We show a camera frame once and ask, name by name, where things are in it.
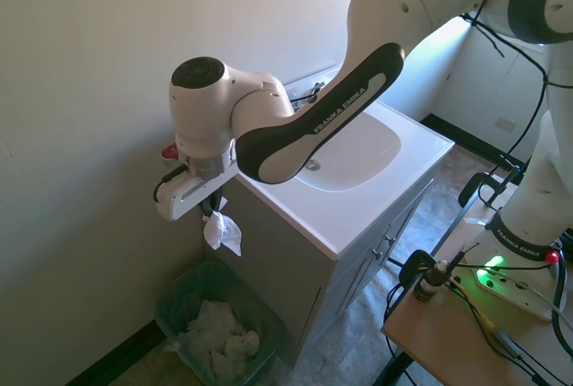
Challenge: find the pile of used tissues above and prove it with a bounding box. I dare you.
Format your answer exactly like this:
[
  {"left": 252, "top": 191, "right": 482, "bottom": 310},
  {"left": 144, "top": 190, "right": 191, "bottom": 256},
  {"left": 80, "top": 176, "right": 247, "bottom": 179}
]
[{"left": 175, "top": 299, "right": 262, "bottom": 382}]

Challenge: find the small brown dropper bottle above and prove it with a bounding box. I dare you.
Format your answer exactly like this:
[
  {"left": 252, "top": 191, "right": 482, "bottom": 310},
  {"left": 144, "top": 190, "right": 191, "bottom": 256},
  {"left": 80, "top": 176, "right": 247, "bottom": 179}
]
[{"left": 413, "top": 260, "right": 449, "bottom": 303}]

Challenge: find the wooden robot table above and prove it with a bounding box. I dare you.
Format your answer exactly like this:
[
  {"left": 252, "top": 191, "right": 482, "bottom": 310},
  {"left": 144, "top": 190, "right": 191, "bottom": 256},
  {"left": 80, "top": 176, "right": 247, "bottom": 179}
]
[{"left": 380, "top": 173, "right": 573, "bottom": 386}]

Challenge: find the chrome sink faucet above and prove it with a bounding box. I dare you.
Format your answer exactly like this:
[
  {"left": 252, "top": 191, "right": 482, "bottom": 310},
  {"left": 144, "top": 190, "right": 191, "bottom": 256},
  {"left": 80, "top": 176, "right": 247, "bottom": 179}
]
[{"left": 289, "top": 81, "right": 327, "bottom": 106}]

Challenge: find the black table clamp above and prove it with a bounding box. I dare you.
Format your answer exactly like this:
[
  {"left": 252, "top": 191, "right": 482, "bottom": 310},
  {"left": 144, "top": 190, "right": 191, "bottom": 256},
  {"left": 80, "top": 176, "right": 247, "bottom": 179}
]
[
  {"left": 399, "top": 249, "right": 439, "bottom": 289},
  {"left": 457, "top": 165, "right": 526, "bottom": 222}
]

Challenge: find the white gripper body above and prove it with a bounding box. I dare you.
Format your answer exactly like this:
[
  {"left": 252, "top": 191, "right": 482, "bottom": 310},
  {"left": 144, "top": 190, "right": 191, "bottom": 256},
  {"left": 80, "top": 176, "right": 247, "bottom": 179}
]
[{"left": 155, "top": 165, "right": 239, "bottom": 223}]

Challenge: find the dark green trash bin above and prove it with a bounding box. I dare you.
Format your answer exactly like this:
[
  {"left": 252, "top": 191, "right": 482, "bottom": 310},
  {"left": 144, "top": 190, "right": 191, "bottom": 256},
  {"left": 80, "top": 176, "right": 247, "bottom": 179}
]
[{"left": 155, "top": 260, "right": 288, "bottom": 386}]

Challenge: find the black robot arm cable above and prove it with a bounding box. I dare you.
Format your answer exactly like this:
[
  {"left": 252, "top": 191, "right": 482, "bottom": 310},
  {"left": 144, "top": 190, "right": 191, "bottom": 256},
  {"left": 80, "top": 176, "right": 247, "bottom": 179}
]
[{"left": 460, "top": 0, "right": 552, "bottom": 172}]

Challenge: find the grey vanity cabinet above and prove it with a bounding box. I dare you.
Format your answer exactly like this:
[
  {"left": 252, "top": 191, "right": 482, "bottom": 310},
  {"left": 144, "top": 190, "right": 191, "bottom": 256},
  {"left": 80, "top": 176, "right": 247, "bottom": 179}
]
[{"left": 203, "top": 165, "right": 449, "bottom": 372}]

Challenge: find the yellow cable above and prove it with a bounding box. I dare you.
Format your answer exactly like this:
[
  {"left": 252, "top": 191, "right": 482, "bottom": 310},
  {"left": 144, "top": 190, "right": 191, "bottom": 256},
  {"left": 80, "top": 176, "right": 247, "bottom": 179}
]
[{"left": 447, "top": 276, "right": 497, "bottom": 334}]

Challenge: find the grey base cable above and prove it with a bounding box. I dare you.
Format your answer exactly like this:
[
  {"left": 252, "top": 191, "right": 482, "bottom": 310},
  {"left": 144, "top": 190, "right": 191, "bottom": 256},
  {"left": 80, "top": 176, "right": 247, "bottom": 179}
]
[{"left": 523, "top": 285, "right": 573, "bottom": 318}]

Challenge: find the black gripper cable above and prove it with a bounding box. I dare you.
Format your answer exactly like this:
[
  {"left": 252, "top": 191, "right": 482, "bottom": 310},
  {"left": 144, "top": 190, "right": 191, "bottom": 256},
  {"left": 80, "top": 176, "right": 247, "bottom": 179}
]
[{"left": 153, "top": 165, "right": 188, "bottom": 202}]

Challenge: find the white ceramic sink basin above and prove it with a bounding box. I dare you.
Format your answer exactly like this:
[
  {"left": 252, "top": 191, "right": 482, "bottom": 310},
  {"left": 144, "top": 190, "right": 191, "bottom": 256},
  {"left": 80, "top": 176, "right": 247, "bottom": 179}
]
[{"left": 232, "top": 73, "right": 456, "bottom": 262}]

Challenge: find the white tissue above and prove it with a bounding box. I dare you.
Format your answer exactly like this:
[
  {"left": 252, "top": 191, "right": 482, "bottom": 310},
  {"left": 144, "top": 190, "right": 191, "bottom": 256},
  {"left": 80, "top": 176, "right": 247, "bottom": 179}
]
[{"left": 202, "top": 210, "right": 244, "bottom": 258}]

